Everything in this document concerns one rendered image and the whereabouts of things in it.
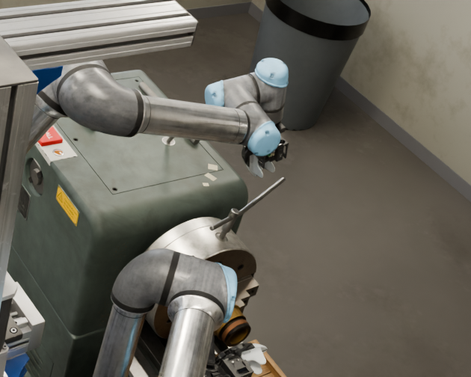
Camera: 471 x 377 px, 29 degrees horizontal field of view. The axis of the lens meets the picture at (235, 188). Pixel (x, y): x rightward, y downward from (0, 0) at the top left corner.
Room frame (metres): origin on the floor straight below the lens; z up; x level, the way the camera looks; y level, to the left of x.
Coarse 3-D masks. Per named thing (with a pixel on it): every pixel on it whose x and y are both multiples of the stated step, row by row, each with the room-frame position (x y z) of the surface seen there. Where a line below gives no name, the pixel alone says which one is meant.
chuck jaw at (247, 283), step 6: (246, 276) 1.76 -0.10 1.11; (252, 276) 1.79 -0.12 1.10; (240, 282) 1.74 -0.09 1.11; (246, 282) 1.74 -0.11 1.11; (252, 282) 1.75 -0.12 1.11; (240, 288) 1.72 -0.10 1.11; (246, 288) 1.72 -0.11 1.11; (252, 288) 1.73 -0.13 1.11; (240, 294) 1.70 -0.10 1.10; (246, 294) 1.70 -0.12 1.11; (252, 294) 1.74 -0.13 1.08; (240, 300) 1.68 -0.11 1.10; (246, 300) 1.70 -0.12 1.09; (240, 306) 1.66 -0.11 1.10
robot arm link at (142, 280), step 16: (144, 256) 1.38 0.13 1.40; (160, 256) 1.38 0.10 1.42; (128, 272) 1.36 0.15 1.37; (144, 272) 1.35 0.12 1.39; (160, 272) 1.35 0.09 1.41; (112, 288) 1.37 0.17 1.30; (128, 288) 1.34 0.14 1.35; (144, 288) 1.33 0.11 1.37; (160, 288) 1.33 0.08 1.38; (128, 304) 1.33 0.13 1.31; (144, 304) 1.34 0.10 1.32; (112, 320) 1.34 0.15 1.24; (128, 320) 1.33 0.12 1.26; (144, 320) 1.36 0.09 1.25; (112, 336) 1.33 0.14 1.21; (128, 336) 1.33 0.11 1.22; (112, 352) 1.32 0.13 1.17; (128, 352) 1.33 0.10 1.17; (96, 368) 1.32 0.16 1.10; (112, 368) 1.31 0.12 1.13; (128, 368) 1.33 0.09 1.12
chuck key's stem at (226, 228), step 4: (232, 212) 1.73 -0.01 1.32; (236, 212) 1.73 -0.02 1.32; (228, 216) 1.73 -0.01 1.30; (232, 216) 1.73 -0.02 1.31; (236, 216) 1.73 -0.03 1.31; (232, 220) 1.73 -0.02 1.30; (224, 224) 1.73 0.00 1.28; (228, 224) 1.72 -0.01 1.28; (232, 224) 1.73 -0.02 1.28; (224, 228) 1.72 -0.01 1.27; (228, 228) 1.72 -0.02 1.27; (224, 232) 1.72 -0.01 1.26; (228, 232) 1.72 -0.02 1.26; (220, 236) 1.72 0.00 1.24; (224, 236) 1.72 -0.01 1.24
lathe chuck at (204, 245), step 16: (176, 240) 1.68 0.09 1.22; (192, 240) 1.68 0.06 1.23; (208, 240) 1.70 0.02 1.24; (240, 240) 1.78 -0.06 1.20; (208, 256) 1.65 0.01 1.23; (224, 256) 1.69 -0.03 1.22; (240, 256) 1.73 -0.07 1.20; (240, 272) 1.74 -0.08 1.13; (160, 320) 1.58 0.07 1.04; (160, 336) 1.59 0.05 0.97
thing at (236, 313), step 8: (240, 312) 1.62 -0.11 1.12; (232, 320) 1.59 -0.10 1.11; (240, 320) 1.59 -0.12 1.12; (224, 328) 1.57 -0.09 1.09; (232, 328) 1.57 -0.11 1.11; (240, 328) 1.58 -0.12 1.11; (248, 328) 1.60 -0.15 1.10; (224, 336) 1.56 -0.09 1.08; (232, 336) 1.56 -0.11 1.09; (240, 336) 1.60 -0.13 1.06; (232, 344) 1.57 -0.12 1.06
